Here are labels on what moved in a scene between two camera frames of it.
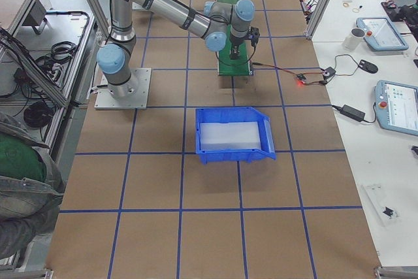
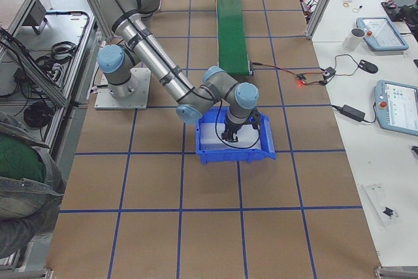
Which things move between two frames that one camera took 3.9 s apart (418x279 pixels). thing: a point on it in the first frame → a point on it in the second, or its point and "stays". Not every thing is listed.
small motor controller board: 301,77 stays
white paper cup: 354,38 stays
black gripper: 255,33 → 255,119
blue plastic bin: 233,134 stays
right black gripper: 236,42 → 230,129
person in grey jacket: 32,189 stays
